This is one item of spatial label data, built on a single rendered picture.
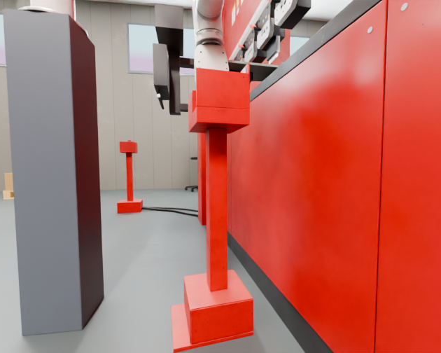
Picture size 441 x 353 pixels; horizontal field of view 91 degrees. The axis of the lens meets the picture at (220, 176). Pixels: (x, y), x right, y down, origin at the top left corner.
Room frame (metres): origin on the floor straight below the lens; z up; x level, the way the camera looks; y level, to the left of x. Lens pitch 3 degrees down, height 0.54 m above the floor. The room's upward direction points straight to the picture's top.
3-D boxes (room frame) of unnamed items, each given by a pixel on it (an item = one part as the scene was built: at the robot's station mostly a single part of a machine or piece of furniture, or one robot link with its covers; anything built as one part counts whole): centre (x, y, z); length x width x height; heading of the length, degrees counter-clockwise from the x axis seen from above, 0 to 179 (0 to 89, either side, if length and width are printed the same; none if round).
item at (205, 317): (0.72, 0.04, 0.06); 0.25 x 0.20 x 0.12; 105
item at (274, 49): (1.12, -0.27, 1.11); 0.10 x 0.02 x 0.10; 13
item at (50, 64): (0.76, 0.56, 0.50); 0.18 x 0.18 x 1.00; 8
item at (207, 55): (0.67, 0.03, 0.85); 0.10 x 0.07 x 0.11; 105
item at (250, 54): (1.34, -0.21, 1.24); 0.15 x 0.09 x 0.17; 13
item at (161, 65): (2.17, 0.57, 1.42); 0.45 x 0.12 x 0.36; 10
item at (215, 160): (0.73, 0.01, 0.39); 0.06 x 0.06 x 0.54; 15
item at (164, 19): (2.23, 0.49, 1.52); 0.51 x 0.25 x 0.85; 10
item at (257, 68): (1.09, -0.12, 1.00); 0.26 x 0.18 x 0.01; 103
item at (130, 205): (2.51, 1.06, 0.42); 0.25 x 0.20 x 0.83; 103
